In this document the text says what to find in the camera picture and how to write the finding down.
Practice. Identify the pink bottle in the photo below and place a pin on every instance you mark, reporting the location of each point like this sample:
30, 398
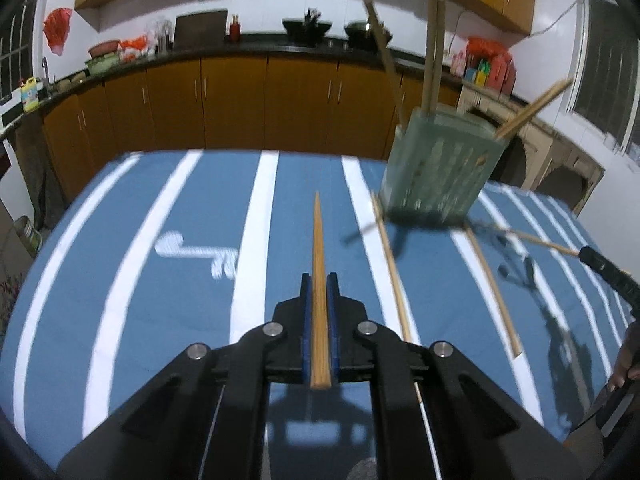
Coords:
457, 64

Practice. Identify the wooden base cabinets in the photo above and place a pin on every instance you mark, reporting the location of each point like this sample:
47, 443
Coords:
225, 105

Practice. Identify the metal utensil cup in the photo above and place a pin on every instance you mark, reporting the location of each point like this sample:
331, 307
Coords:
162, 40

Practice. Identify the black wok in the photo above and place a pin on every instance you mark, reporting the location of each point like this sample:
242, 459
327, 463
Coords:
306, 27

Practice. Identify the green yellow cartons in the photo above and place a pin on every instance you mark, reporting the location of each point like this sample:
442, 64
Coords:
477, 72

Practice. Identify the blue white striped tablecloth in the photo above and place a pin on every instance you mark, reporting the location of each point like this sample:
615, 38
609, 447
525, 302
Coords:
165, 320

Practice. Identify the barred window with white frame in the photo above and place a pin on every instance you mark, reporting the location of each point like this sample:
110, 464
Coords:
15, 50
607, 75

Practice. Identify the green basin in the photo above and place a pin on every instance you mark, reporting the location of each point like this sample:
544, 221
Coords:
102, 64

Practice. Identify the black kitchen countertop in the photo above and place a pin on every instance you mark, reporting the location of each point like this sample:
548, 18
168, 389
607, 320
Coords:
260, 49

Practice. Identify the yellow detergent bottle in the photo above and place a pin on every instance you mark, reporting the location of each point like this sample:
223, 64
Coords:
30, 97

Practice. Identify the red plastic bag on hook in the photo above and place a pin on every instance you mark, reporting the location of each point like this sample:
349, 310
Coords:
57, 30

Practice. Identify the red bottle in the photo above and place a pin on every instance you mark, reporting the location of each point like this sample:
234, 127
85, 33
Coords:
234, 31

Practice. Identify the red basin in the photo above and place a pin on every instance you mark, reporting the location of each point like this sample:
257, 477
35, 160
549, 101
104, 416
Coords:
105, 49

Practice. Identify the large red bottles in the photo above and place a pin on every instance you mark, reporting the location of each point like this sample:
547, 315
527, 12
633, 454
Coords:
502, 74

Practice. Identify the green perforated chopstick holder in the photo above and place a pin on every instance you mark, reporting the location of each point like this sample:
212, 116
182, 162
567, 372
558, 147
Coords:
440, 170

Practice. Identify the metal faucet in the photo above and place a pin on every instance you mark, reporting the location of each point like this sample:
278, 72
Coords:
46, 72

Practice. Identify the dark pot with lid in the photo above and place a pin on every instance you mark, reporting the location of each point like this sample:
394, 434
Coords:
362, 34

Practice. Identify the dark cutting board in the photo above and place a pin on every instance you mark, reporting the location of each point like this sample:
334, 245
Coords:
200, 30

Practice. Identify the orange white plastic bag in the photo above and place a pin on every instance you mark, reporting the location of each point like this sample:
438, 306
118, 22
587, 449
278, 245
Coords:
134, 47

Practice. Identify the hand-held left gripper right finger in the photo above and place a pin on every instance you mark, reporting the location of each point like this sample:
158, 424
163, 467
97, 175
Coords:
400, 370

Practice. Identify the beige side cabinet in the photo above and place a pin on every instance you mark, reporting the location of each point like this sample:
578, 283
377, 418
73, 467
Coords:
550, 155

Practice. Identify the person's right hand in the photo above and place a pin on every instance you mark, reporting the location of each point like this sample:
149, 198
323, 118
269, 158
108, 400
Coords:
629, 360

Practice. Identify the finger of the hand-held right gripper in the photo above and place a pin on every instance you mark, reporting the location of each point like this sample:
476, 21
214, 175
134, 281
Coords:
607, 272

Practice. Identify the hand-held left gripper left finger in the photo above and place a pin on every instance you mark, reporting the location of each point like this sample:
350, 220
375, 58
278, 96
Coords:
235, 370

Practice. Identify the red plastic bag over bottles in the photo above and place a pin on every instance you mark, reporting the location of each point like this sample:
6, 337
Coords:
487, 46

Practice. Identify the green bucket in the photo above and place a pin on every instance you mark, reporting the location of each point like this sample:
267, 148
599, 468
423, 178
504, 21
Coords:
27, 235

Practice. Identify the wooden chopstick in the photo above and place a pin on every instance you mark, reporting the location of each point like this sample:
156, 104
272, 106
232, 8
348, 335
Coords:
439, 50
385, 55
545, 242
319, 285
392, 270
492, 290
535, 107
430, 50

